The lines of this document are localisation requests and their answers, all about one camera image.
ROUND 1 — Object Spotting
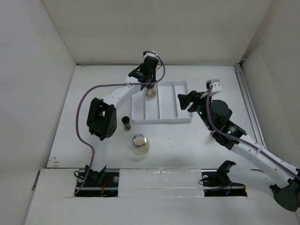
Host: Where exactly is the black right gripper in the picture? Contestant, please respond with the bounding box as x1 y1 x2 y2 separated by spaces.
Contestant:
178 90 215 131

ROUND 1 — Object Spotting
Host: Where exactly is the black-capped glass condiment bottle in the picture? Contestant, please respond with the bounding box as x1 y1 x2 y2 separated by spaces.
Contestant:
145 84 157 98

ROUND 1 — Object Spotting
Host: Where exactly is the small dark spice shaker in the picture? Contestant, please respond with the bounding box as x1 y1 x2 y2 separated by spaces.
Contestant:
121 116 131 131

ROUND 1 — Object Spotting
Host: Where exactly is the wide glass jar metal rim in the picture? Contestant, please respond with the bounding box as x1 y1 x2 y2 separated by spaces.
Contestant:
132 134 150 156

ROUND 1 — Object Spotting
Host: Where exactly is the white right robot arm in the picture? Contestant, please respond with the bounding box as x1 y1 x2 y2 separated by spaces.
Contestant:
178 91 300 212

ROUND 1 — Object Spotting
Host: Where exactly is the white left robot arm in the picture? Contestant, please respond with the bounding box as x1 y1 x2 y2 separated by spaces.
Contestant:
87 52 159 186

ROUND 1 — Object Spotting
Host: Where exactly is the white divided plastic tray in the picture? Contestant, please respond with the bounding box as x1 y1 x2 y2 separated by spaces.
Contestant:
131 81 193 124

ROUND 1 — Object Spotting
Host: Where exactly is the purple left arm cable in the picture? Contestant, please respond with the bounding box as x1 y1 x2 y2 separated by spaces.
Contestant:
76 50 166 195

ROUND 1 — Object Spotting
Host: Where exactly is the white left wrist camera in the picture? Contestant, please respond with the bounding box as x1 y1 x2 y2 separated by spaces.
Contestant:
143 51 157 58

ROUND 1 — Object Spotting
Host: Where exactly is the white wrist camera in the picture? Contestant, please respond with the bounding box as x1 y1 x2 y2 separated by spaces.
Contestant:
206 79 222 96
143 51 157 58

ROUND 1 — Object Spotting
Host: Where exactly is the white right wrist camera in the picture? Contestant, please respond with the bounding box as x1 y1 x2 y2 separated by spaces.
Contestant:
206 79 222 96

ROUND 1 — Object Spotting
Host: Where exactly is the aluminium rail on right wall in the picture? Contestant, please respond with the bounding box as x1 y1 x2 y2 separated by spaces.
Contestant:
233 63 266 147

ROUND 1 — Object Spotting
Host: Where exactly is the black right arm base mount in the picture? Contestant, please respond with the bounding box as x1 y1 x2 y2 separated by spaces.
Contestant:
198 160 248 197

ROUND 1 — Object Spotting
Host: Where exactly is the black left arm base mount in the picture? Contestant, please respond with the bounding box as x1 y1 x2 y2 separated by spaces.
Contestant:
74 165 120 197

